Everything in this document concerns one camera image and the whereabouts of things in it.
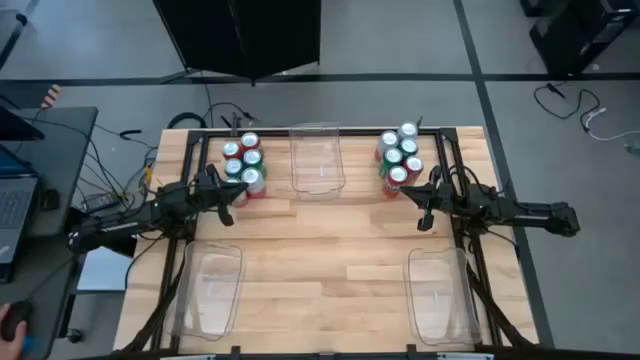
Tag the clear plastic bin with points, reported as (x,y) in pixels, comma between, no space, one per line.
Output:
(210,300)
(317,170)
(440,310)

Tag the Spindrift raspberry lime can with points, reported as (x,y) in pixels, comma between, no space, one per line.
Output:
(408,130)
(241,200)
(388,140)
(251,176)

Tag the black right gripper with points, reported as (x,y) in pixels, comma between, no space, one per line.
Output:
(442,197)

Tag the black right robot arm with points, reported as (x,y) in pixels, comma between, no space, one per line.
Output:
(525,212)

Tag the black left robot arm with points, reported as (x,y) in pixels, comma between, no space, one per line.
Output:
(125,222)

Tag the grey desk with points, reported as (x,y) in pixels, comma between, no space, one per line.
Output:
(65,150)

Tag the black panel screen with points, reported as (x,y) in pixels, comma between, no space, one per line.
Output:
(240,35)

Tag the white sheet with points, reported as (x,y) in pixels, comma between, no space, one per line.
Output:
(102,272)

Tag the black caster wheel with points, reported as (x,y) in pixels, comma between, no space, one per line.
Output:
(75,336)

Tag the black laptop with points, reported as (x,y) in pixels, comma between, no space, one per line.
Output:
(15,210)

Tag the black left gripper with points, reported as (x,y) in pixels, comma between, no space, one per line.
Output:
(205,190)

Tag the orange black striped object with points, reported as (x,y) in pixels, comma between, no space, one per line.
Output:
(51,96)

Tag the black computer mouse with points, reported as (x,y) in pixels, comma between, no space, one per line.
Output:
(15,315)

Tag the small black desk device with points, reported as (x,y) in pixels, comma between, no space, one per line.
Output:
(50,200)

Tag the black computer tower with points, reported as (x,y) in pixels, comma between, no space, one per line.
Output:
(575,35)

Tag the black monitor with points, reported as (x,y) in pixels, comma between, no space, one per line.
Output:
(15,130)

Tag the green Sprite soda can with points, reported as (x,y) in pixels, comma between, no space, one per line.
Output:
(252,157)
(393,157)
(233,167)
(408,146)

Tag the small grey object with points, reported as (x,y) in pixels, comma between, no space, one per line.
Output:
(634,147)

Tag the person's hand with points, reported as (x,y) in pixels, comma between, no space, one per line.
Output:
(12,347)

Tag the black furniture leg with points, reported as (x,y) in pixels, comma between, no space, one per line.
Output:
(21,19)

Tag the black power adapter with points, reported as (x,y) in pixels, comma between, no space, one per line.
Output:
(100,202)

